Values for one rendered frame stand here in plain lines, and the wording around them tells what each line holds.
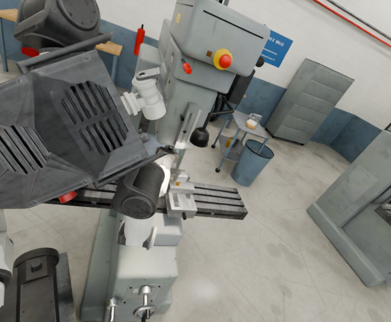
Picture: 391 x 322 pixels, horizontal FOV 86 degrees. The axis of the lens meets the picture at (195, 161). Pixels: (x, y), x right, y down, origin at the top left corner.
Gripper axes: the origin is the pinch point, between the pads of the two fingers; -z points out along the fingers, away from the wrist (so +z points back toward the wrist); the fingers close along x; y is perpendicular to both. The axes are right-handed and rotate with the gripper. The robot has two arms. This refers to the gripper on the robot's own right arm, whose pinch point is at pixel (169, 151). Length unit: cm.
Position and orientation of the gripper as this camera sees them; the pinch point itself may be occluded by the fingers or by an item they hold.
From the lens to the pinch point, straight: 113.7
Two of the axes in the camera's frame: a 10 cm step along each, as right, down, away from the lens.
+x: -9.2, -3.8, -0.5
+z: -1.5, 4.9, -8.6
